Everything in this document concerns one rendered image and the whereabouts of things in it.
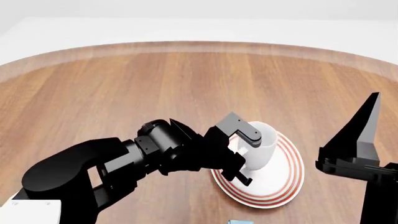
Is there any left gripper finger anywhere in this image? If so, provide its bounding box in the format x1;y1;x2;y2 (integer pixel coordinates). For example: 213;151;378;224
221;168;253;187
215;111;262;149

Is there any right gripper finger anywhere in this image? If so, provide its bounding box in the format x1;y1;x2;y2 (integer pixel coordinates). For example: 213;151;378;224
356;91;382;165
322;91;374;159

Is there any white mug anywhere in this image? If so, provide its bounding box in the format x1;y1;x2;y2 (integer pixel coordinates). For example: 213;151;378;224
237;120;278;172

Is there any white plate with red rings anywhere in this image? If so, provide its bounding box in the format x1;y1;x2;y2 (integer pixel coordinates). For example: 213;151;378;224
210;131;305;207

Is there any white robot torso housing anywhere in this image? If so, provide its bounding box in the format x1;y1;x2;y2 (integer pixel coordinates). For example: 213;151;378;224
0;198;62;224

